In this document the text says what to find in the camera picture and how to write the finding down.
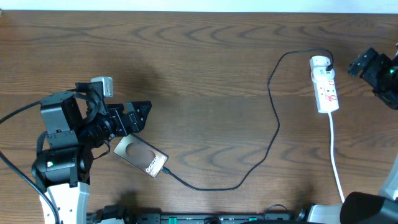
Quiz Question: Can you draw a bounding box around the black charging cable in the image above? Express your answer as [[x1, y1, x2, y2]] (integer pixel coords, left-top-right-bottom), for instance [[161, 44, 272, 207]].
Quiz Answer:
[[161, 49, 335, 192]]

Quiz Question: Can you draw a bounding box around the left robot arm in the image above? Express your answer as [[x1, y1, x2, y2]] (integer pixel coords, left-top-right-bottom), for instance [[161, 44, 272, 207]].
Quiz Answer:
[[32, 90, 152, 223]]

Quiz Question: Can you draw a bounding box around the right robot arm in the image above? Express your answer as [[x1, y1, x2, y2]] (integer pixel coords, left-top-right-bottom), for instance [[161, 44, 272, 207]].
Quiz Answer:
[[300, 48, 397, 223]]

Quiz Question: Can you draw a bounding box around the white charger plug adapter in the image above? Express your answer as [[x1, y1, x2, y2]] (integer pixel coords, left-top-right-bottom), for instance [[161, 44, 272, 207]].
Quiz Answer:
[[310, 55, 331, 71]]

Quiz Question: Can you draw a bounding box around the white power strip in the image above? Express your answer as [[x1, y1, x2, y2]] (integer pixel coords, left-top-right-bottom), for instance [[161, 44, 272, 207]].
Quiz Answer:
[[311, 67, 339, 114]]

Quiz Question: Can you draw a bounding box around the white power strip cord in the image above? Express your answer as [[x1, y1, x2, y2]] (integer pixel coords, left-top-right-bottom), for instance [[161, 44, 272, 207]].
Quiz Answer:
[[327, 112, 346, 204]]

